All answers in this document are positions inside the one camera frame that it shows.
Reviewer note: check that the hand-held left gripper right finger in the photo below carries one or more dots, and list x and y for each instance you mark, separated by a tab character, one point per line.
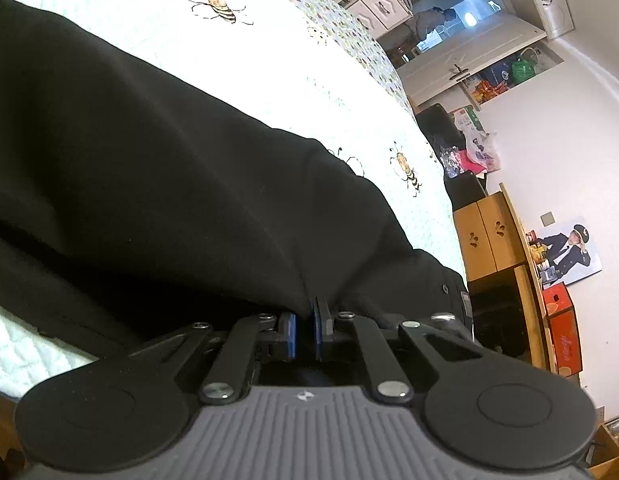
319	332

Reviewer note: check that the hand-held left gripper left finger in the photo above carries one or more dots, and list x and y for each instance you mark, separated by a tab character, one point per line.
289	335

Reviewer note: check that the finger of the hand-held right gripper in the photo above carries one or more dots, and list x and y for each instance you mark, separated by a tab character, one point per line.
452	327

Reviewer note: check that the black pants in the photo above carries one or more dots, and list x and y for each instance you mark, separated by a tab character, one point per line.
164	185

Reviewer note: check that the red box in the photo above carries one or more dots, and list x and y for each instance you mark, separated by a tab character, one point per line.
562	330

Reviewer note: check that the pink bag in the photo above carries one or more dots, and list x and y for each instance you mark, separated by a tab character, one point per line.
474	166

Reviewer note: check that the clear plastic packets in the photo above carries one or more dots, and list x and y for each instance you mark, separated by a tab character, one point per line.
449	160

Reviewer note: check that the white printed plastic bag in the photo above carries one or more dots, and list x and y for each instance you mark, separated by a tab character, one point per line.
482	145

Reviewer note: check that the black chair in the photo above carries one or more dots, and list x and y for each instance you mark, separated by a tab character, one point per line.
439	125

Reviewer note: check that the green and white carton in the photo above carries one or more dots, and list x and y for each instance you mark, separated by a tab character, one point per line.
467	117

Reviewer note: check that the shelf of colourful packets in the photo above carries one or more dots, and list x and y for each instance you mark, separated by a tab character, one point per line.
494	85

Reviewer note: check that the mint bee print quilt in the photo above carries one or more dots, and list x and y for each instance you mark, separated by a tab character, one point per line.
289	75

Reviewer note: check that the green bag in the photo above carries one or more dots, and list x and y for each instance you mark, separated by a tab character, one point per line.
524	69

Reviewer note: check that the white drawer cabinet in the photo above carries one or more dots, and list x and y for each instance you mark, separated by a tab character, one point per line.
377	7

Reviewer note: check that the wall poster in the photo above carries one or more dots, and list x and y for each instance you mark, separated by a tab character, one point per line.
569	250

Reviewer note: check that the grey wall switch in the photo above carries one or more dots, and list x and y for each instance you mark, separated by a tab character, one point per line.
548	219

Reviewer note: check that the wooden bed frame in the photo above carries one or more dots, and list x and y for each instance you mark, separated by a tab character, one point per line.
2	425

